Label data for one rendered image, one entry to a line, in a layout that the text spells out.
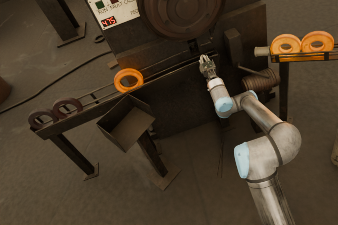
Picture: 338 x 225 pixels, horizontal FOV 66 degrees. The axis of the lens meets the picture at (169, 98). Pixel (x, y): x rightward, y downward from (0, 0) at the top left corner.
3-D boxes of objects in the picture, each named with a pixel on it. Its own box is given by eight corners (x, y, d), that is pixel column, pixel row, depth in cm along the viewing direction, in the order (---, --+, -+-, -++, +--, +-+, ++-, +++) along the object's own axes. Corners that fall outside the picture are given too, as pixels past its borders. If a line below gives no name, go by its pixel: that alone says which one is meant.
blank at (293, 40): (270, 34, 149) (269, 38, 148) (300, 31, 141) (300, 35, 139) (273, 56, 159) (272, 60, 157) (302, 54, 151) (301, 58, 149)
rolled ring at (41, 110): (46, 107, 165) (46, 103, 167) (20, 118, 167) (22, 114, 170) (64, 124, 177) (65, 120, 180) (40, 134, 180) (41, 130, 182)
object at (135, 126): (140, 181, 198) (94, 123, 149) (163, 155, 208) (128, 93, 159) (158, 197, 185) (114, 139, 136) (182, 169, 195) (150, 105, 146)
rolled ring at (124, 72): (149, 83, 169) (149, 80, 171) (130, 66, 157) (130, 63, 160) (127, 98, 174) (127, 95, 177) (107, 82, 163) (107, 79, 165)
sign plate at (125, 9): (103, 28, 152) (87, -1, 140) (145, 12, 150) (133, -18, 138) (103, 30, 150) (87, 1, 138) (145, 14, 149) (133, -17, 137)
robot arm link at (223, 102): (218, 115, 143) (216, 108, 134) (209, 96, 149) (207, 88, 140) (234, 109, 142) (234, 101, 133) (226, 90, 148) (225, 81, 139)
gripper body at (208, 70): (212, 58, 147) (220, 75, 141) (213, 66, 155) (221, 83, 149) (199, 63, 147) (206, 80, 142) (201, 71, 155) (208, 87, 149)
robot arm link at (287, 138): (312, 131, 87) (250, 85, 152) (275, 143, 88) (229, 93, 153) (319, 160, 90) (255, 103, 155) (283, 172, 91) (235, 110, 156)
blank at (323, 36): (300, 32, 141) (299, 35, 139) (334, 28, 133) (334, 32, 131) (302, 54, 151) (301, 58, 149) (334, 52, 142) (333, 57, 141)
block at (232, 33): (227, 60, 178) (222, 30, 162) (238, 56, 178) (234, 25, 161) (233, 69, 170) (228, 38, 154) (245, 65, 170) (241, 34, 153)
